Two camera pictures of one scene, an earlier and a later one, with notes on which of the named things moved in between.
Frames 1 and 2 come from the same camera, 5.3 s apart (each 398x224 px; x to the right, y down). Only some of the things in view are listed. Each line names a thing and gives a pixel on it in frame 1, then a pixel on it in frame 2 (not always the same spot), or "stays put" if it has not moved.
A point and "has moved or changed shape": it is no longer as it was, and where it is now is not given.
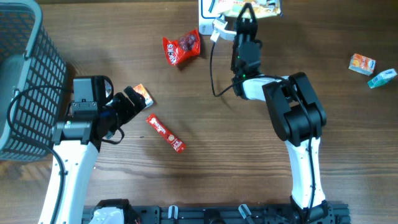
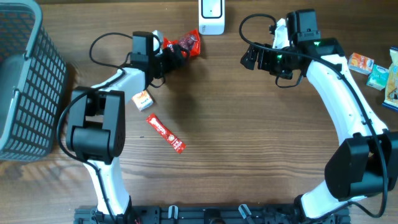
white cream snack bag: (232, 8) → (391, 85)
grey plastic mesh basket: (33, 83) stays put
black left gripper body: (120, 110) → (167, 61)
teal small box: (382, 78) has moved or changed shape
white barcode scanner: (208, 10) stays put
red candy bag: (185, 47) stays put
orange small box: (140, 89) stays put
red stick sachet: (178, 144) stays put
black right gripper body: (245, 29) → (277, 62)
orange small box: (362, 64) stays put
